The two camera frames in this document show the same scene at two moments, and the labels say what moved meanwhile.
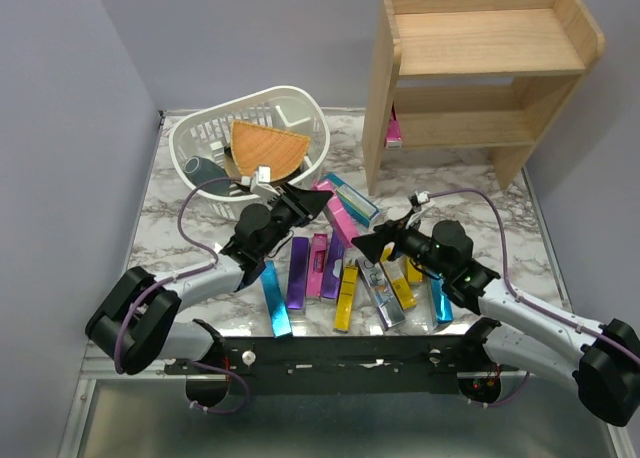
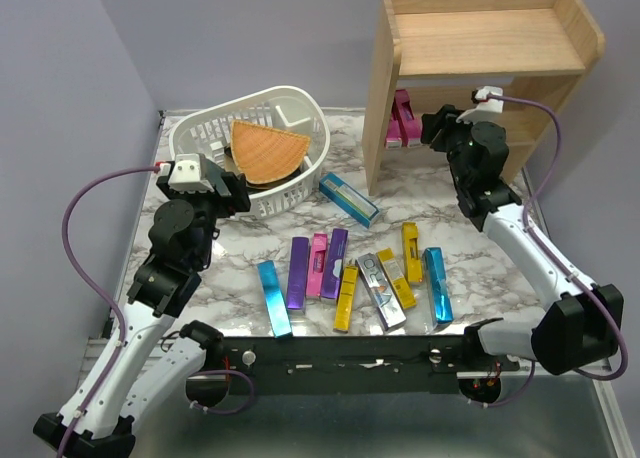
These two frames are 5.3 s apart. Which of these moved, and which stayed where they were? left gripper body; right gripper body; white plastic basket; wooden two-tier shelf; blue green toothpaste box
Moved: right gripper body; left gripper body
Stayed: blue green toothpaste box; white plastic basket; wooden two-tier shelf
